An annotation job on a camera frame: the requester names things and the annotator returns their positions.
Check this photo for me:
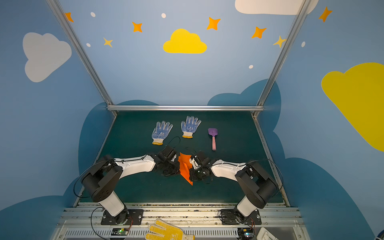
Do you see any orange square paper sheet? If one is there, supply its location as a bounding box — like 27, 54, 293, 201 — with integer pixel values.
178, 153, 193, 186

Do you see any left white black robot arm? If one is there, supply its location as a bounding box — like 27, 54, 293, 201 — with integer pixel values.
81, 146, 180, 226

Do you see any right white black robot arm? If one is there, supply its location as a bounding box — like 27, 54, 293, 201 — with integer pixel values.
188, 152, 280, 225

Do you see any left blue dotted work glove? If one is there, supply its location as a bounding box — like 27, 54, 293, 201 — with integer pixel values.
152, 121, 173, 146

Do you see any blue dotted work glove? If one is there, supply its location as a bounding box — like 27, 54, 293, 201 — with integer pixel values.
152, 121, 173, 146
181, 116, 202, 139

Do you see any purple pink spatula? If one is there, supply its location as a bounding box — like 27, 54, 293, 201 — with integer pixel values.
208, 128, 218, 151

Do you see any right blue dotted work glove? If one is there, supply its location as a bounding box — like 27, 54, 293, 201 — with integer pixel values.
181, 116, 202, 139

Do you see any yellow dotted work glove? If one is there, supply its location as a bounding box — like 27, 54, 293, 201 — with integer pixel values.
145, 219, 196, 240

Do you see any right green circuit board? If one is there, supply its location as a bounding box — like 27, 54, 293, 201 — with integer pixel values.
237, 228, 255, 240

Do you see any green circuit board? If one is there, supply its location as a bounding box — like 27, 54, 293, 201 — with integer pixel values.
111, 228, 130, 236
237, 228, 255, 240

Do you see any white plastic object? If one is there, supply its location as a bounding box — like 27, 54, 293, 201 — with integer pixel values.
256, 227, 279, 240

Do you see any left green circuit board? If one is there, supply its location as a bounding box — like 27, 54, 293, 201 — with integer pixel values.
111, 228, 130, 236

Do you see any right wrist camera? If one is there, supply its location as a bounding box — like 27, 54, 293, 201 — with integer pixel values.
190, 158, 200, 170

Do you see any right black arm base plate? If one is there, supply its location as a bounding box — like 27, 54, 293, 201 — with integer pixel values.
218, 209, 262, 226

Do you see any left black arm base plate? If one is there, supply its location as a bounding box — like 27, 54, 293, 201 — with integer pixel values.
101, 209, 144, 226

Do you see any aluminium rear frame bar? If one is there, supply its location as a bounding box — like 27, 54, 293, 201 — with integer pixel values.
107, 105, 264, 112

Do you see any left aluminium frame post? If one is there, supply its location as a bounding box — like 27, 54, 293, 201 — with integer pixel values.
46, 0, 114, 106

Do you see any aluminium frame post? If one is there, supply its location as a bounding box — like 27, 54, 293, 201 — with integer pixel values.
252, 0, 312, 120
46, 0, 114, 106

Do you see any right aluminium frame post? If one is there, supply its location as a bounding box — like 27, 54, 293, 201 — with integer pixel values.
252, 0, 312, 120

